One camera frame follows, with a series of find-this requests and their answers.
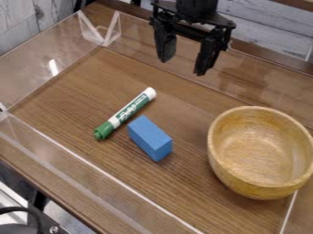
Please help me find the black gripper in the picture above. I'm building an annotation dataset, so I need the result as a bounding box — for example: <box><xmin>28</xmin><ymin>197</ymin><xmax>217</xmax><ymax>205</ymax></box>
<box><xmin>150</xmin><ymin>0</ymin><xmax>236</xmax><ymax>76</ymax></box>

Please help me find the blue foam block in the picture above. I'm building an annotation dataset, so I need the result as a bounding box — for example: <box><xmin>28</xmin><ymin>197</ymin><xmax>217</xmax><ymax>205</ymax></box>
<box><xmin>127</xmin><ymin>115</ymin><xmax>173</xmax><ymax>162</ymax></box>

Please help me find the brown wooden bowl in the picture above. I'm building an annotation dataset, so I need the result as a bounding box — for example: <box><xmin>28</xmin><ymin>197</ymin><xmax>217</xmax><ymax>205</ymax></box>
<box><xmin>206</xmin><ymin>106</ymin><xmax>313</xmax><ymax>200</ymax></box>

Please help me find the green white dry-erase marker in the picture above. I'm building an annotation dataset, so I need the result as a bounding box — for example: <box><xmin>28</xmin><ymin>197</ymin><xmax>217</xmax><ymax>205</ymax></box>
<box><xmin>94</xmin><ymin>87</ymin><xmax>157</xmax><ymax>141</ymax></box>

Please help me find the clear acrylic tray wall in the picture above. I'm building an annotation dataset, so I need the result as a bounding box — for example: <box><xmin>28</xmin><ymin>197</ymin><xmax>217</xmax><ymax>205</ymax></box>
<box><xmin>0</xmin><ymin>5</ymin><xmax>313</xmax><ymax>234</ymax></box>

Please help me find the black metal table bracket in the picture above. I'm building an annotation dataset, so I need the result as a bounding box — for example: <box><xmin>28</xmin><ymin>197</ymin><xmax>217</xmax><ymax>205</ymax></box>
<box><xmin>27</xmin><ymin>191</ymin><xmax>69</xmax><ymax>234</ymax></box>

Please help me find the black cable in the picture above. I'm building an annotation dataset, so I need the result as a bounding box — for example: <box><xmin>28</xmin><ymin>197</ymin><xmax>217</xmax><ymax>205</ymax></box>
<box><xmin>0</xmin><ymin>206</ymin><xmax>45</xmax><ymax>234</ymax></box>

